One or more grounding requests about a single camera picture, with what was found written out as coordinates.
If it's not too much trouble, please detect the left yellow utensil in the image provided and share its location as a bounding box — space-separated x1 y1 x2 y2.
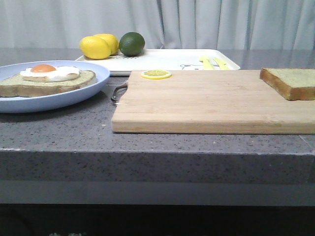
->
199 55 215 70

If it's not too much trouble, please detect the white bear tray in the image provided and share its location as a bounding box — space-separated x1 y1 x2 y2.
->
76 49 240 76

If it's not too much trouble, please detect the front yellow lemon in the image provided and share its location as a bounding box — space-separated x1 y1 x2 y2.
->
79 36 111 59

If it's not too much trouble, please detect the fried egg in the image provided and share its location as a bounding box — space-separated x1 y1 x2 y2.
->
20 64 80 82

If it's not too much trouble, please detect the green lime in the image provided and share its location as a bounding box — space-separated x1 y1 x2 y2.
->
119 32 145 57

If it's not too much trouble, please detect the yellow lemon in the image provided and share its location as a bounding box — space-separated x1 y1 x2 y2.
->
79 36 111 59
94 33 119 56

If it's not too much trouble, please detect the white curtain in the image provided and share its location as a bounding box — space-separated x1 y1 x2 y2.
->
0 0 315 50

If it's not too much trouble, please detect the yellow utensil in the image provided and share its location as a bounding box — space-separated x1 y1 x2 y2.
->
213 58 229 70
199 55 215 70

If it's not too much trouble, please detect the metal cutting board handle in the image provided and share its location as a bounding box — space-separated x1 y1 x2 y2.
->
111 82 128 104

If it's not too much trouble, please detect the bread slice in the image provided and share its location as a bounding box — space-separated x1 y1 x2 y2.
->
260 68 315 101
0 70 97 97

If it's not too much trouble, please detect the rear yellow lemon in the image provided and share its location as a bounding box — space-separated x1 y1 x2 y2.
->
94 33 119 56

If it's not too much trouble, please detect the light blue plate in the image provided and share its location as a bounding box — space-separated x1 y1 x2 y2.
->
0 60 110 113

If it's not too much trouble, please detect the lemon slice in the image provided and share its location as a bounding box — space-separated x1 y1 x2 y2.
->
141 69 172 80

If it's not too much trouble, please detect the wooden cutting board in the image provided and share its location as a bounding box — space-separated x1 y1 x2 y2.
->
111 70 315 134

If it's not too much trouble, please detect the right yellow utensil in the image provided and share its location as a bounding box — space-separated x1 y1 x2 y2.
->
213 58 229 70

